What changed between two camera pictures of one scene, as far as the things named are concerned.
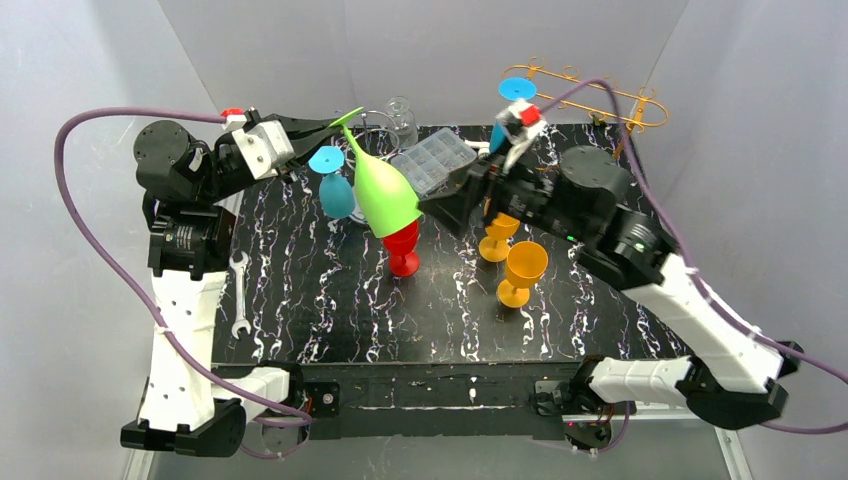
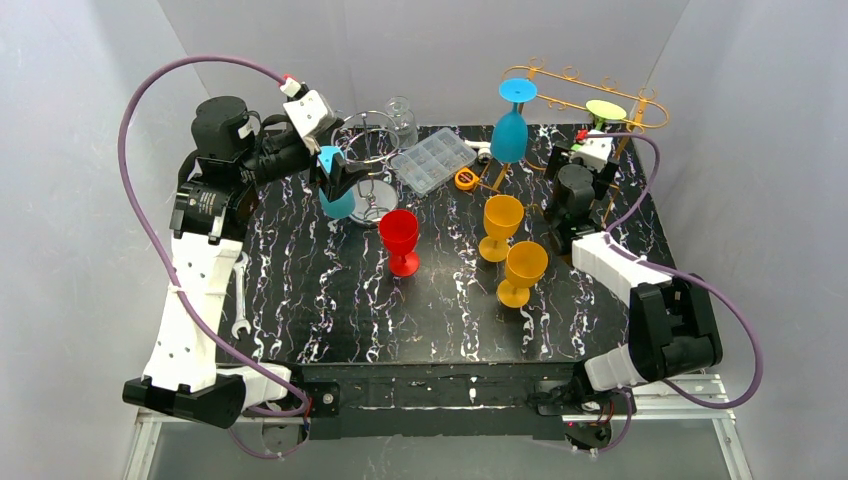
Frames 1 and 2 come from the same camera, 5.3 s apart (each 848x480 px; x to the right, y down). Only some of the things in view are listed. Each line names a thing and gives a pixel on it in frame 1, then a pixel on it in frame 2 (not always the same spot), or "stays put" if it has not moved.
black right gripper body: (474, 192) → (562, 157)
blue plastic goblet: (336, 192) stays put
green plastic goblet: (387, 199) → (603, 110)
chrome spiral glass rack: (381, 139) stays put
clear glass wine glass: (403, 131) stays put
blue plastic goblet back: (515, 89) stays put
